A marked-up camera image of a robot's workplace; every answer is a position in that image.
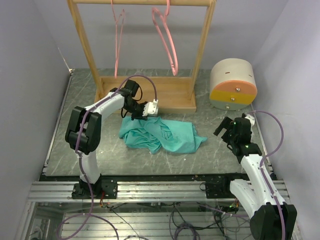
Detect teal t shirt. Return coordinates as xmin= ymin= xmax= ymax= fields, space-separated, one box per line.
xmin=118 ymin=117 xmax=208 ymax=154

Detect thin pink wire hanger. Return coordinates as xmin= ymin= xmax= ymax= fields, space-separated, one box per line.
xmin=110 ymin=0 xmax=125 ymax=79

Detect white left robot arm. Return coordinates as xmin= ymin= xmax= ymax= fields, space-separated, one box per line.
xmin=65 ymin=79 xmax=148 ymax=199

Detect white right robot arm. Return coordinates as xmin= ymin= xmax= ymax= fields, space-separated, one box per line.
xmin=214 ymin=114 xmax=297 ymax=240

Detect thick pink plastic hanger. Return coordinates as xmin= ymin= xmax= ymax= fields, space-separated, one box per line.
xmin=151 ymin=0 xmax=179 ymax=77

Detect round drawer cabinet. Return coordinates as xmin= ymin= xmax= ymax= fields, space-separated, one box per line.
xmin=209 ymin=58 xmax=258 ymax=111

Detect wooden clothes rack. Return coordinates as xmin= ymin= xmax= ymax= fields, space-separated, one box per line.
xmin=67 ymin=0 xmax=216 ymax=114

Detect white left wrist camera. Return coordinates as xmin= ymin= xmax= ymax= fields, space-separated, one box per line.
xmin=145 ymin=99 xmax=159 ymax=116

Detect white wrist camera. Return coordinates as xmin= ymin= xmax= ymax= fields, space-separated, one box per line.
xmin=244 ymin=113 xmax=256 ymax=128
xmin=145 ymin=99 xmax=159 ymax=116

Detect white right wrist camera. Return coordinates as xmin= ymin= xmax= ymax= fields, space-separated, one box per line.
xmin=244 ymin=113 xmax=256 ymax=128

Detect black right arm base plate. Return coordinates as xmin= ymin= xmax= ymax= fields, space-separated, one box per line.
xmin=199 ymin=178 xmax=235 ymax=199

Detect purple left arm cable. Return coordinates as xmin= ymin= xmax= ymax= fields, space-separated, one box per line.
xmin=56 ymin=74 xmax=158 ymax=240

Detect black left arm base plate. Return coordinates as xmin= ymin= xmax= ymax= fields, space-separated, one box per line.
xmin=71 ymin=179 xmax=118 ymax=200

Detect black floor cables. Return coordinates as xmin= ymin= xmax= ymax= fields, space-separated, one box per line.
xmin=99 ymin=199 xmax=253 ymax=240

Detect aluminium rail frame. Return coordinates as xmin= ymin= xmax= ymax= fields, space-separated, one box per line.
xmin=14 ymin=68 xmax=301 ymax=240

